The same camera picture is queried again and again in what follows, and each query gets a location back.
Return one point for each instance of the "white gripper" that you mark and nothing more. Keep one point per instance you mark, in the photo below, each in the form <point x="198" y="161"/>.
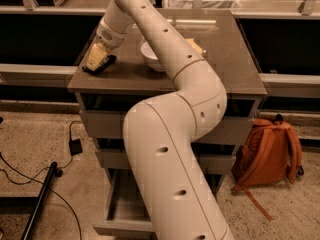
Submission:
<point x="111" y="37"/>

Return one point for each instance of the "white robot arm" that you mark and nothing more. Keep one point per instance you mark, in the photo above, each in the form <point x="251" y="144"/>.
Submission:
<point x="158" y="132"/>

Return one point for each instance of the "grey drawer cabinet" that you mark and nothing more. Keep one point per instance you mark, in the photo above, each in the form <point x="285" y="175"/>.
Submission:
<point x="129" y="81"/>

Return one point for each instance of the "top grey drawer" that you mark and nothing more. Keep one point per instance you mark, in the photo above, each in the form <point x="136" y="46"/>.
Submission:
<point x="108" y="124"/>

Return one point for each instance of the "grey drawer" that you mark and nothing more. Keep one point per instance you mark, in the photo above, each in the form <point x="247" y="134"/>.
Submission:
<point x="209" y="163"/>
<point x="108" y="124"/>
<point x="126" y="217"/>

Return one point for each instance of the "middle grey drawer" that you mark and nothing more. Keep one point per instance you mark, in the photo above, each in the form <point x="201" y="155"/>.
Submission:
<point x="209" y="163"/>

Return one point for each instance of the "bottom grey drawer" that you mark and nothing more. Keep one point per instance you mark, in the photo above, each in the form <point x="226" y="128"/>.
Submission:
<point x="126" y="217"/>

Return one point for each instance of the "white bowl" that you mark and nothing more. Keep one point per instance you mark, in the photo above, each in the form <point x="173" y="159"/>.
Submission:
<point x="150" y="58"/>

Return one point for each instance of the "yellow sponge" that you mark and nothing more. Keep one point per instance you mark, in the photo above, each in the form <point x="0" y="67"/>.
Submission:
<point x="195" y="46"/>

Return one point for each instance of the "black power adapter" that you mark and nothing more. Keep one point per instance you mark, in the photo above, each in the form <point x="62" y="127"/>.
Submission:
<point x="75" y="146"/>

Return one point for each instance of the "black pole on floor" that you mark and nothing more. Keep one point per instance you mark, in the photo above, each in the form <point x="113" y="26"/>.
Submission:
<point x="31" y="223"/>

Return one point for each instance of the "orange backpack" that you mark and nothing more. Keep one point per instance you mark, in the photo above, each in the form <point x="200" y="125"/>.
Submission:
<point x="271" y="152"/>

